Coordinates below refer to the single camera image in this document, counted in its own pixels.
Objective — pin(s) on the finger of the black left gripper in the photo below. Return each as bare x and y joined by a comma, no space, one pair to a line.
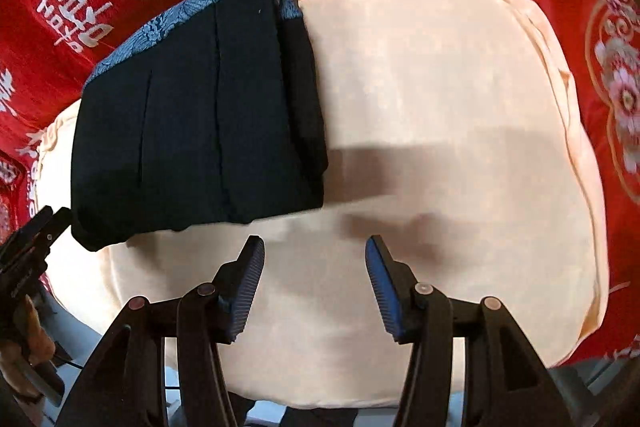
59,223
27,224

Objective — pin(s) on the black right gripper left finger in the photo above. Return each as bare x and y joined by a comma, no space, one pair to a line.
123,381

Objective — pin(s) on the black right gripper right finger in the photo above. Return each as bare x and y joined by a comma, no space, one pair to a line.
505,382

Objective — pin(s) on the black pants with blue trim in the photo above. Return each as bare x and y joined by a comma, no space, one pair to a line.
209,113

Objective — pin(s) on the person's left leg grey trousers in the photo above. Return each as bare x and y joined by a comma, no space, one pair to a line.
241,410

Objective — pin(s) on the person's leg grey trousers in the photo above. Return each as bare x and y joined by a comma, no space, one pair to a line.
319,418
241,410

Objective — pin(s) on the person's right leg grey trousers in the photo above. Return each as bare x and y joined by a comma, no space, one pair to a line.
319,418

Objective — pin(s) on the cream peach cushion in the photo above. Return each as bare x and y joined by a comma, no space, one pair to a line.
454,132

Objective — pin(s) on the grey metal chair frame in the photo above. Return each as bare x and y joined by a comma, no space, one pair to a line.
586,387

